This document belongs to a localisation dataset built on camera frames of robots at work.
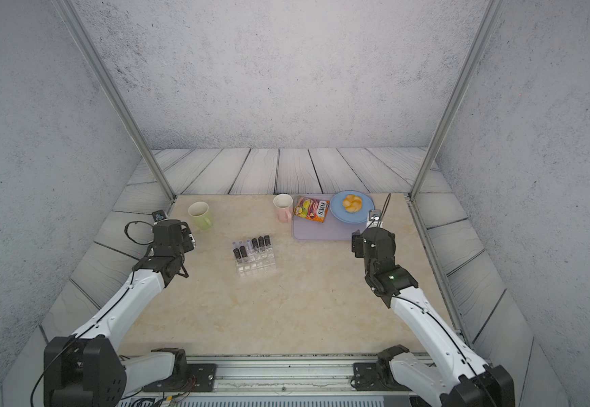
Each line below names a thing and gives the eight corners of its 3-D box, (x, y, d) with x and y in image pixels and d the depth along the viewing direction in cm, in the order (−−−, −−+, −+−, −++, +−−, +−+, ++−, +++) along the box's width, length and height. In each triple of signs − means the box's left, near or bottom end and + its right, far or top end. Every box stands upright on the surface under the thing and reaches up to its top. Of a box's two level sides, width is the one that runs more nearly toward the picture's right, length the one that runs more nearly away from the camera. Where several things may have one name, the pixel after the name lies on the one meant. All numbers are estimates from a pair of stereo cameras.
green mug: (196, 238, 109) (188, 222, 101) (196, 219, 116) (188, 203, 108) (214, 234, 110) (207, 218, 102) (213, 216, 117) (206, 199, 109)
